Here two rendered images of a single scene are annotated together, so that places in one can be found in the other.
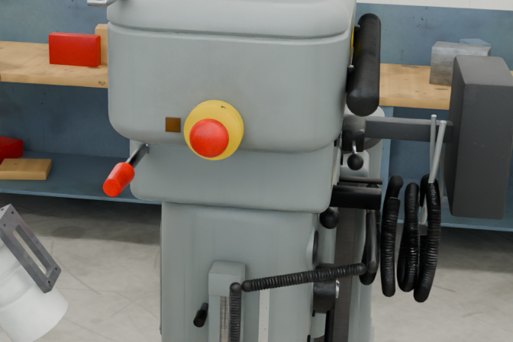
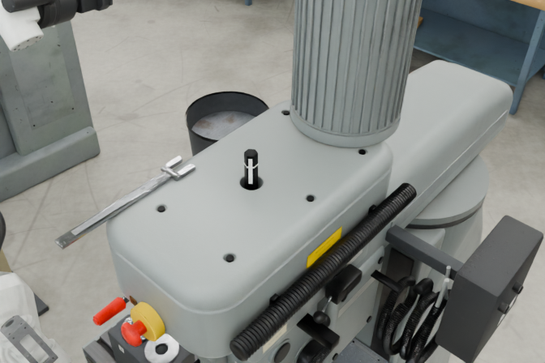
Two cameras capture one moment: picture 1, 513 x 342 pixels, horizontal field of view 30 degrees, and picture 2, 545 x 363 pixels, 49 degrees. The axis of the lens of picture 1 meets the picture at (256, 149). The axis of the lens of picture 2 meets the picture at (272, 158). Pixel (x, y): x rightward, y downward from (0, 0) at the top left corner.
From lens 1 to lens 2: 0.87 m
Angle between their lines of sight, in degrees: 36
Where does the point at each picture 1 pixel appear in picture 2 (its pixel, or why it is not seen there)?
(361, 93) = (236, 348)
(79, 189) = (431, 46)
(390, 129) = (421, 255)
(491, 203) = (462, 352)
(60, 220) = (416, 60)
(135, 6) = (109, 231)
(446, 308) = not seen: outside the picture
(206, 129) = (125, 333)
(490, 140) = (469, 317)
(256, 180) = not seen: hidden behind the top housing
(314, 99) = (201, 339)
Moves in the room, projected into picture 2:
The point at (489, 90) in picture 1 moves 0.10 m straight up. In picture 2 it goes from (474, 288) to (488, 248)
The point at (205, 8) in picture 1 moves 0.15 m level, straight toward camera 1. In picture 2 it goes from (140, 255) to (59, 334)
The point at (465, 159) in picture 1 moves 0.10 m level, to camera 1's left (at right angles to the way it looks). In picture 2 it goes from (448, 317) to (398, 292)
